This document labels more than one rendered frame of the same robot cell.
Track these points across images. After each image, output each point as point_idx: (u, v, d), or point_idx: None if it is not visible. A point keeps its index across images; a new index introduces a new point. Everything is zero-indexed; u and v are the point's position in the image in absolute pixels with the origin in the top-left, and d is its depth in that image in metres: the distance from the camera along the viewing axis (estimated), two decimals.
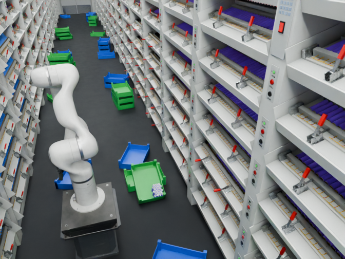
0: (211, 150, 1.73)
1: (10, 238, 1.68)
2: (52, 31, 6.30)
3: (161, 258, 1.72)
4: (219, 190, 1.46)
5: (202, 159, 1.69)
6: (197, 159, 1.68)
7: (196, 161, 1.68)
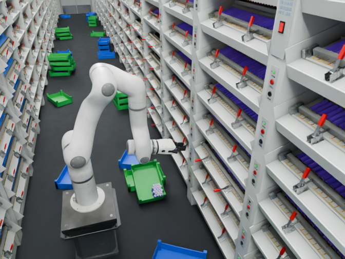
0: (211, 150, 1.73)
1: (10, 238, 1.68)
2: (52, 31, 6.30)
3: (161, 258, 1.72)
4: (219, 190, 1.46)
5: (202, 159, 1.69)
6: (197, 159, 1.68)
7: (196, 161, 1.68)
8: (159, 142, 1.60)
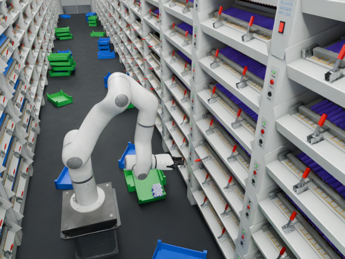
0: (213, 149, 1.73)
1: (10, 238, 1.68)
2: (52, 31, 6.30)
3: (161, 258, 1.72)
4: (230, 182, 1.46)
5: (202, 159, 1.69)
6: (197, 159, 1.68)
7: (196, 161, 1.68)
8: None
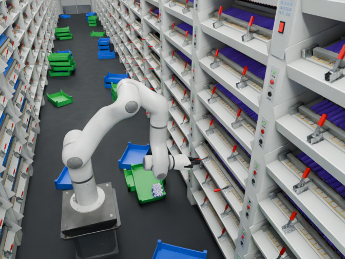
0: (211, 150, 1.73)
1: (10, 238, 1.68)
2: (52, 31, 6.30)
3: (161, 258, 1.72)
4: (219, 190, 1.46)
5: (202, 159, 1.69)
6: (197, 159, 1.68)
7: None
8: None
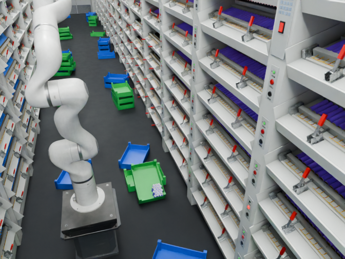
0: (214, 149, 1.73)
1: (10, 238, 1.68)
2: None
3: (161, 258, 1.72)
4: (230, 182, 1.46)
5: (208, 154, 1.68)
6: (209, 150, 1.68)
7: (210, 149, 1.67)
8: None
